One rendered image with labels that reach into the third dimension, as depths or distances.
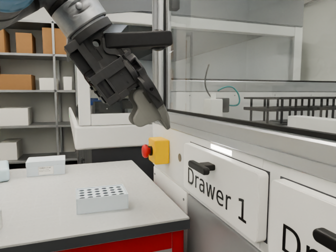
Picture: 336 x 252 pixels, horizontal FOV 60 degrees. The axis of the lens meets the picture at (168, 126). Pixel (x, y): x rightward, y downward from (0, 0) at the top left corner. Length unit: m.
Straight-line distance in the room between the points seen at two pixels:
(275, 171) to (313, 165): 0.07
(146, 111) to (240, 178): 0.19
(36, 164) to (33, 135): 3.70
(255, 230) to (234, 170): 0.10
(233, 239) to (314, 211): 0.23
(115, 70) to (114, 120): 0.86
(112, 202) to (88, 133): 0.61
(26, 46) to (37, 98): 0.82
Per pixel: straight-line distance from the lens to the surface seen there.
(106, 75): 0.46
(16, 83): 4.39
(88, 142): 1.31
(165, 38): 0.51
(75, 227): 0.69
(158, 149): 0.84
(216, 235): 0.65
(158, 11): 0.97
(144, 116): 0.49
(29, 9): 0.48
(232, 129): 0.53
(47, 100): 4.73
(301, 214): 0.40
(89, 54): 0.48
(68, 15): 0.48
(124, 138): 1.33
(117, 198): 0.75
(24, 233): 0.70
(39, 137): 4.79
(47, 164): 1.11
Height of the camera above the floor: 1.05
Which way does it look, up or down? 6 degrees down
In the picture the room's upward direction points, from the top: straight up
